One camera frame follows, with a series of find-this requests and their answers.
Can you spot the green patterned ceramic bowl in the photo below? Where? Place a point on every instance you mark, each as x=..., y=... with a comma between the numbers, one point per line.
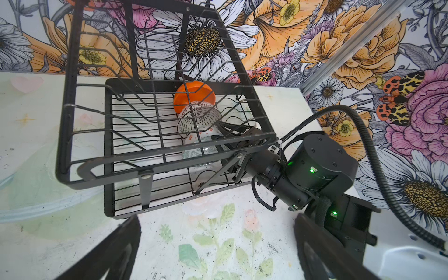
x=201, y=137

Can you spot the black metal dish rack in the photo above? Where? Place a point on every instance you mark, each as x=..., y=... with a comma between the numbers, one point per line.
x=125, y=60

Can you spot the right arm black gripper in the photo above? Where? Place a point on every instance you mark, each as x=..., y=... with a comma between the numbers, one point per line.
x=245, y=135

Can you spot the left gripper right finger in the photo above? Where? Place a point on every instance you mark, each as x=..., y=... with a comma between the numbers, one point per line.
x=321, y=256

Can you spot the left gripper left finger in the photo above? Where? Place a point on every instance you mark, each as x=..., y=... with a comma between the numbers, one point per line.
x=113, y=258

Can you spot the aluminium corner post right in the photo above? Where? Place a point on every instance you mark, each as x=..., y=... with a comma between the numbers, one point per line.
x=374, y=25

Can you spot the orange plastic bowl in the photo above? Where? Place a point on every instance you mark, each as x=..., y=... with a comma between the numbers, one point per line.
x=193, y=92

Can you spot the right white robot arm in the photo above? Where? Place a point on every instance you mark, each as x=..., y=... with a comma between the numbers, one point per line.
x=340, y=237

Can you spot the white bowl dark radial pattern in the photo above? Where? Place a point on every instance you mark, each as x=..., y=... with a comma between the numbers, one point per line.
x=197, y=117

